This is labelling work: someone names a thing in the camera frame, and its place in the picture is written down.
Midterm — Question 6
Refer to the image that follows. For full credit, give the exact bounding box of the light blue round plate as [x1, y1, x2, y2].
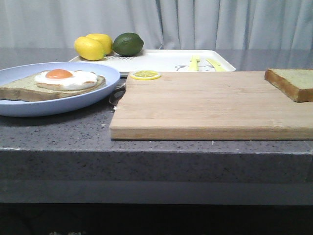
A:
[0, 62, 120, 117]

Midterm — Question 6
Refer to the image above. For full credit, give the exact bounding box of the wooden cutting board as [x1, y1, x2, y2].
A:
[110, 71, 313, 141]

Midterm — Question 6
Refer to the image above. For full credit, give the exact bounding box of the metal cutting board handle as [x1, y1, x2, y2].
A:
[109, 83, 126, 105]

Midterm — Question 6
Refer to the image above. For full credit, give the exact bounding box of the yellow plastic knife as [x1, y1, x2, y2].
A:
[206, 58, 226, 71]

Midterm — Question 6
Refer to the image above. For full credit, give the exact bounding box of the front yellow lemon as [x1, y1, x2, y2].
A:
[74, 36, 105, 61]

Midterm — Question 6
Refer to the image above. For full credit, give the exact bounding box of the green lime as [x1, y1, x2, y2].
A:
[112, 32, 144, 56]

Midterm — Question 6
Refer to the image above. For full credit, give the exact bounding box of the yellow lemon slice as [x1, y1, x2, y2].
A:
[130, 70, 161, 80]

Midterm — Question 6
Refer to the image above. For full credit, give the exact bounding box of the grey curtain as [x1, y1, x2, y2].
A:
[0, 0, 313, 50]

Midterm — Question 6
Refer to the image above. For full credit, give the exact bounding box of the white rectangular tray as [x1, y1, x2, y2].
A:
[68, 49, 237, 76]

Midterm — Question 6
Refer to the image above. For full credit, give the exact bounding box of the yellow plastic fork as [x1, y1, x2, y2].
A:
[188, 55, 200, 71]

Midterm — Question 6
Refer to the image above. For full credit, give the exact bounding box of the fried egg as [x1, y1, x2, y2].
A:
[34, 69, 98, 91]

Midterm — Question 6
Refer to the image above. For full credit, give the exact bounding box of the bread slice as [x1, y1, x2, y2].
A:
[0, 74, 106, 102]
[265, 69, 313, 102]

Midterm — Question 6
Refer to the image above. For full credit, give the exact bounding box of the rear yellow lemon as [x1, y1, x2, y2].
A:
[87, 33, 113, 56]

